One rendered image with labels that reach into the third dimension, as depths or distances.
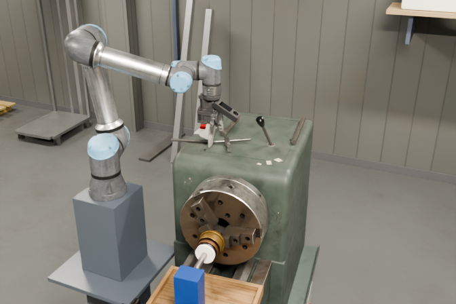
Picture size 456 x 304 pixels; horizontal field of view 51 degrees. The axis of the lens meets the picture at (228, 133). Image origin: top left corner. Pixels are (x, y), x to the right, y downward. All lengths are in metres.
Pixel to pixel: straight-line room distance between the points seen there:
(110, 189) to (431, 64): 3.11
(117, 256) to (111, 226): 0.14
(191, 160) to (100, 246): 0.51
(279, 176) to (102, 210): 0.69
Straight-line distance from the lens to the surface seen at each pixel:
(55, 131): 5.31
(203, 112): 1.89
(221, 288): 1.80
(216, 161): 1.84
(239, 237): 1.68
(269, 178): 1.78
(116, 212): 1.90
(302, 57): 4.49
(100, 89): 1.93
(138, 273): 2.11
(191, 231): 1.80
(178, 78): 1.69
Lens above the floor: 2.08
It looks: 23 degrees down
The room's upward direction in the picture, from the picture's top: straight up
